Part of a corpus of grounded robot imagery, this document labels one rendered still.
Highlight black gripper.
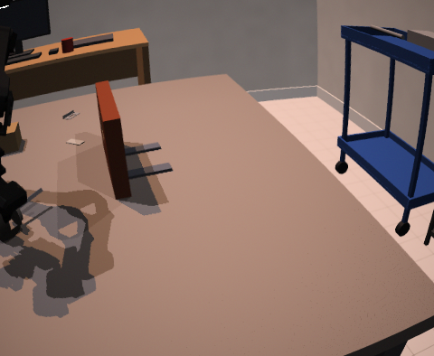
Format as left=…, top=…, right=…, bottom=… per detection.
left=0, top=147, right=27, bottom=223

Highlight tan cardboard box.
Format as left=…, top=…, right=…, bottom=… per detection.
left=0, top=122, right=22, bottom=153

